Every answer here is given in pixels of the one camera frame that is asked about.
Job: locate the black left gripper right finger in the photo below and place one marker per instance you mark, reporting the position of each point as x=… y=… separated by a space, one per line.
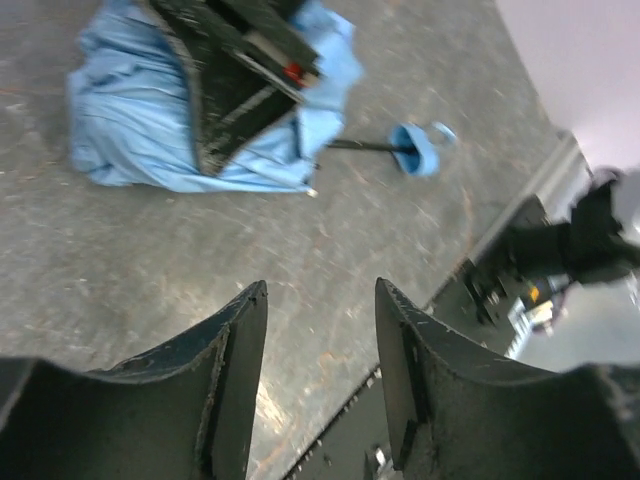
x=456 y=410

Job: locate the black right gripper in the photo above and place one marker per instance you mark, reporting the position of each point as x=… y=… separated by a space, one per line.
x=246 y=67

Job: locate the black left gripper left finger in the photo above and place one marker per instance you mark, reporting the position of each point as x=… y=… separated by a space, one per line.
x=181 y=410

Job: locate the light blue folding umbrella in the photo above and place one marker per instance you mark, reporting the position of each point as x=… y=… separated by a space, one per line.
x=128 y=111

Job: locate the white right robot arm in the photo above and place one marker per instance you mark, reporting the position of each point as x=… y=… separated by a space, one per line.
x=592 y=246

